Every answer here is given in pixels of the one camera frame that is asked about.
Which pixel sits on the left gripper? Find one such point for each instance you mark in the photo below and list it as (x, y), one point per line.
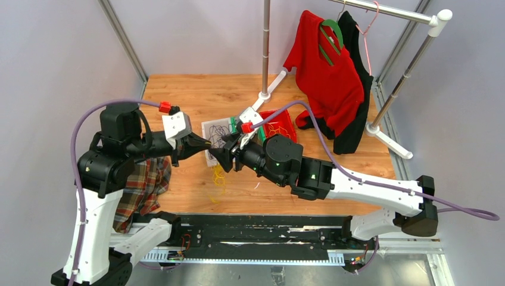
(193, 142)

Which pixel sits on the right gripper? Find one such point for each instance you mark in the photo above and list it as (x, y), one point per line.
(223, 154)

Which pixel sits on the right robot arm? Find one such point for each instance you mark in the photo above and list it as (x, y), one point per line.
(404, 205)

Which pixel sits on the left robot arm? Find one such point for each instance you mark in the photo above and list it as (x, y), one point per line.
(100, 176)

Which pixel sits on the white plastic bin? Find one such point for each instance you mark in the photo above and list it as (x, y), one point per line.
(213, 131)

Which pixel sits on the green plastic bin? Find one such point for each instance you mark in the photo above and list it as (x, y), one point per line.
(236, 127)

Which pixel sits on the plaid flannel shirt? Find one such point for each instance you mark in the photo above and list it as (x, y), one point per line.
(148, 181)

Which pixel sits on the red plastic bin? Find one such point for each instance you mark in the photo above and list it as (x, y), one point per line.
(281, 124)

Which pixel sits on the black shirt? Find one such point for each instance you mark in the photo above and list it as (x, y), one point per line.
(348, 141)

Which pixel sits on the red shirt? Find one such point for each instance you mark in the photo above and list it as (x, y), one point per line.
(334, 93)

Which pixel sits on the green clothes hanger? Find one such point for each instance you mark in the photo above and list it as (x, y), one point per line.
(330, 29)

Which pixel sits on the pink clothes hanger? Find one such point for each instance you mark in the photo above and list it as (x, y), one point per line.
(365, 33)

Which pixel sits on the metal clothes rack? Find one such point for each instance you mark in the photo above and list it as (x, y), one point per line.
(436, 23)

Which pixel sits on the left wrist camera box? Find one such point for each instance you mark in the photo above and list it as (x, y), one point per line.
(176, 127)

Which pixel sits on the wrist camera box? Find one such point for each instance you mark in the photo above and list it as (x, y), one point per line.
(176, 127)
(248, 118)

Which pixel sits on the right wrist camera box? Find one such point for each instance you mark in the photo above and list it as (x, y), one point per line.
(248, 118)

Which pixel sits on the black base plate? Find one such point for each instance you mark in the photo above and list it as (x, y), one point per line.
(265, 238)

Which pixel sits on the aluminium frame rail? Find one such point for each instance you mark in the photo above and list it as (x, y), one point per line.
(124, 40)

